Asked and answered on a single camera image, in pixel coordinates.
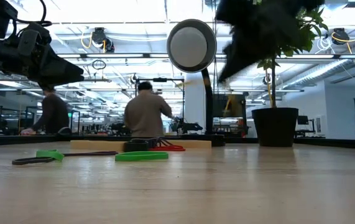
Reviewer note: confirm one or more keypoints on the green rubber band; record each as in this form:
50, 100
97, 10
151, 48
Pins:
49, 154
127, 158

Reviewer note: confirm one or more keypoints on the black wide rubber band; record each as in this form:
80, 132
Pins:
136, 145

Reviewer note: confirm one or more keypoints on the black desk lamp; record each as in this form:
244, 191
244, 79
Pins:
191, 46

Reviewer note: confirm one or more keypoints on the person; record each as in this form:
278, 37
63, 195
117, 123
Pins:
144, 113
53, 112

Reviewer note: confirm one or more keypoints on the black aluminium table frame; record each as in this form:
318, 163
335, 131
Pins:
25, 140

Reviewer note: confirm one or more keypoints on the person's hand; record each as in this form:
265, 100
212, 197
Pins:
26, 131

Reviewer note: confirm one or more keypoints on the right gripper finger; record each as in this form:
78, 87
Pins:
245, 51
231, 68

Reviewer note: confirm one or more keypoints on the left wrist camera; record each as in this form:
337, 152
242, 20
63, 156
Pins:
28, 42

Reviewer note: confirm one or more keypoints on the potted green plant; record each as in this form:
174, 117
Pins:
275, 127

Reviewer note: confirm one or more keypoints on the silver ceiling duct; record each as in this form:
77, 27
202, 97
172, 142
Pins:
320, 72

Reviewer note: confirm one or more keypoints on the black frame rig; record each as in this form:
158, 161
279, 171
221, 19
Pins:
160, 80

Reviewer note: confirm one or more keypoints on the small black monitor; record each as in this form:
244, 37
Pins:
303, 120

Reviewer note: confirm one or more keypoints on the black background robot arm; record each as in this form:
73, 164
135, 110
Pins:
192, 127

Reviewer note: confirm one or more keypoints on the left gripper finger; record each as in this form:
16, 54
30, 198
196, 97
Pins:
56, 80
59, 67

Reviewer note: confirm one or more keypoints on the red thin rubber band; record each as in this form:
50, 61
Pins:
171, 148

